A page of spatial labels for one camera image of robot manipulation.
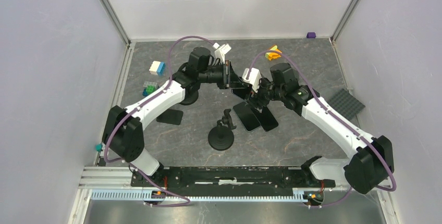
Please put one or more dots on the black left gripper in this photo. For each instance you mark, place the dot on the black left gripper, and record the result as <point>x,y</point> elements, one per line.
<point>230,79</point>

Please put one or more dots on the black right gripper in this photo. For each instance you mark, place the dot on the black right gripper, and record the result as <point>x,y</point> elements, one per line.
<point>255,96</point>

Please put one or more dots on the black front phone stand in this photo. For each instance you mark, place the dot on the black front phone stand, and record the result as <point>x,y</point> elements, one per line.
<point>190,97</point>

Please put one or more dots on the black phone stand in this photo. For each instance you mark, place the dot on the black phone stand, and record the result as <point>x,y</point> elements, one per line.
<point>190,97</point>
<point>221,137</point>

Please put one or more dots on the dark blue edged phone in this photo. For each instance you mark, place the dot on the dark blue edged phone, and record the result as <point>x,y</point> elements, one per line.
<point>241,93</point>

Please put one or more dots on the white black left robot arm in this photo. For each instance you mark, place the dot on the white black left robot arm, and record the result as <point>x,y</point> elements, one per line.
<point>123,132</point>

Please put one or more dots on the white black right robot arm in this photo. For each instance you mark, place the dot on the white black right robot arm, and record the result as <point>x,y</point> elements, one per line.
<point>369,159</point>

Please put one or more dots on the black flat phone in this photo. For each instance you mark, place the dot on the black flat phone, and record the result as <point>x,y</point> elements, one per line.
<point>246,116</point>

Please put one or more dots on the dark grey phone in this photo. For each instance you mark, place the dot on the dark grey phone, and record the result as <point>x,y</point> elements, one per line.
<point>266,119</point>

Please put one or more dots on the black folding desk stand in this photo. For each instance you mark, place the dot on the black folding desk stand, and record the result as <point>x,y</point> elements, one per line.
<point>171,117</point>

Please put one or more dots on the yellow orange toy block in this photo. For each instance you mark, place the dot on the yellow orange toy block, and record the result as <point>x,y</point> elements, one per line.
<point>273,53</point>

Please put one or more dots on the purple small block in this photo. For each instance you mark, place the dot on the purple small block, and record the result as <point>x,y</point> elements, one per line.
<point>311,35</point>

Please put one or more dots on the grey studded baseplate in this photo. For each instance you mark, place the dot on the grey studded baseplate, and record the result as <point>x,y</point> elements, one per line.
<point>346,104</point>

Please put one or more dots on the white blue toy block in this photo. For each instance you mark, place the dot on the white blue toy block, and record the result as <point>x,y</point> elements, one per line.
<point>157,68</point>

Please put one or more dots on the green blue toy bricks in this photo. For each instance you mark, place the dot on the green blue toy bricks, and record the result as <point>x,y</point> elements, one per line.
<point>149,88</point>

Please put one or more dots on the teal small clip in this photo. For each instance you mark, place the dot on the teal small clip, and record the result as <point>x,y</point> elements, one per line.
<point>98,147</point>

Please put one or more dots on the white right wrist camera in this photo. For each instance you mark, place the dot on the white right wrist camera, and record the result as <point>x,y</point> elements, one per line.
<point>252,76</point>

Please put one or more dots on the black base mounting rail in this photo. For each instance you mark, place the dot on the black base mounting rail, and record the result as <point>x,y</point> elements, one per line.
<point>237,181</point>

